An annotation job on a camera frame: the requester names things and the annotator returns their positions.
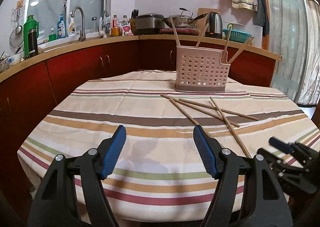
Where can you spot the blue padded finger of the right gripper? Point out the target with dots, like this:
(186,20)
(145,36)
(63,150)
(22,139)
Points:
(300,152)

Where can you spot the knife block with knives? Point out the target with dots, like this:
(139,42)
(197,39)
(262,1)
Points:
(132,20)

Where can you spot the red white snack bag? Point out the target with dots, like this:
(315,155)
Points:
(126,30)

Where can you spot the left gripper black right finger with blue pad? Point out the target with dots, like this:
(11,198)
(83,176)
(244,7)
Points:
(247,192)

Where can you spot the clear seasoning bottle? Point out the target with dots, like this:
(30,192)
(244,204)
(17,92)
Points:
(125,21)

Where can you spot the green thermos jug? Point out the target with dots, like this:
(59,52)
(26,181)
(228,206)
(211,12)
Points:
(31,23)

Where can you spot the white spray cleaner bottle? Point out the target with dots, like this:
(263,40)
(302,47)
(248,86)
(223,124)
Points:
(72,27)

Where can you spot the pink perforated utensil holder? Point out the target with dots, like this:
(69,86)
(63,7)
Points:
(203,70)

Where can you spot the red kitchen cabinets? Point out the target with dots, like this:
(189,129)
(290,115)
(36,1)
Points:
(28,96)

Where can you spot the striped tablecloth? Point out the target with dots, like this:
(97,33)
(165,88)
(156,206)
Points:
(159,176)

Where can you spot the black rice cooker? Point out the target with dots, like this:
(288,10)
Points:
(149,24)

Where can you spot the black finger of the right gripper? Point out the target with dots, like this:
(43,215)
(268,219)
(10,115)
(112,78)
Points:
(293,180)

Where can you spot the crossing wooden chopstick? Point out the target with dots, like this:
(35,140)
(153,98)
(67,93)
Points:
(194,107)

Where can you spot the teal plastic colander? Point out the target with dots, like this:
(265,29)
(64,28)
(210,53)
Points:
(239,36)

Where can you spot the small green soap bottle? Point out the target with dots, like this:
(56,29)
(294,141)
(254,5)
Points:
(52,36)

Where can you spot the long diagonal wooden chopstick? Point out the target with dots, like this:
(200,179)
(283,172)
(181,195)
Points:
(184,112)

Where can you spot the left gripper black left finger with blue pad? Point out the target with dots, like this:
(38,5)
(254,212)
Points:
(56,204)

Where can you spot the steel wok with lid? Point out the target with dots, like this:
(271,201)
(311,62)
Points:
(184,19)

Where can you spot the steel electric kettle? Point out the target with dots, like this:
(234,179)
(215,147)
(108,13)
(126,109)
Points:
(214,29)

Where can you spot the dark hanging cloth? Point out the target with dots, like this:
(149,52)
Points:
(261,17)

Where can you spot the black thermos flask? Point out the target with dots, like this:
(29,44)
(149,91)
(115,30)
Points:
(32,43)

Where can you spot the blue dish soap bottle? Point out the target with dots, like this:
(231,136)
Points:
(61,27)

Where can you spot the cooking oil bottle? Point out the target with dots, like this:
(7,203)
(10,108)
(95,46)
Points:
(115,28)

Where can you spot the white blue ceramic bowl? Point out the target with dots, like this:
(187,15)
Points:
(10,61)

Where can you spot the wooden countertop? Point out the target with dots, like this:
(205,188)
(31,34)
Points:
(61,50)

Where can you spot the red induction cooker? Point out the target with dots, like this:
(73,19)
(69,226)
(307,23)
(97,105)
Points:
(180,31)

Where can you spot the hanging strainer ladle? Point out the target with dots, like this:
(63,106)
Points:
(16,36)

